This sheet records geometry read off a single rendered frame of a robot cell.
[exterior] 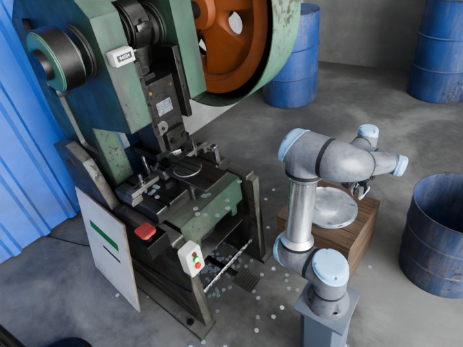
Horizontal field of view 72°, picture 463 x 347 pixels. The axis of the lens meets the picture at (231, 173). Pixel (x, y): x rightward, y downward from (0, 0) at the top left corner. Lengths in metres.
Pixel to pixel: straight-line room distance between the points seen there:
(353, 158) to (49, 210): 2.17
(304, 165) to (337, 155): 0.10
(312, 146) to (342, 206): 0.89
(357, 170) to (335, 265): 0.36
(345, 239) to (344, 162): 0.80
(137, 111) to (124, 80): 0.12
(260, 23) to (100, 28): 0.55
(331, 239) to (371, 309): 0.43
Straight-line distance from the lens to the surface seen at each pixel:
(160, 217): 1.37
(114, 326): 1.98
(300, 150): 0.92
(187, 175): 1.36
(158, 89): 1.27
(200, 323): 1.79
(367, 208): 1.80
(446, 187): 1.98
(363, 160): 0.92
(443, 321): 1.93
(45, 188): 2.54
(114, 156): 1.53
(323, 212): 1.72
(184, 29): 1.27
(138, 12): 1.21
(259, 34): 1.29
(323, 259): 1.14
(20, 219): 2.57
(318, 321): 1.28
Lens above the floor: 1.59
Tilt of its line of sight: 37 degrees down
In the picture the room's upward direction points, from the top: 9 degrees counter-clockwise
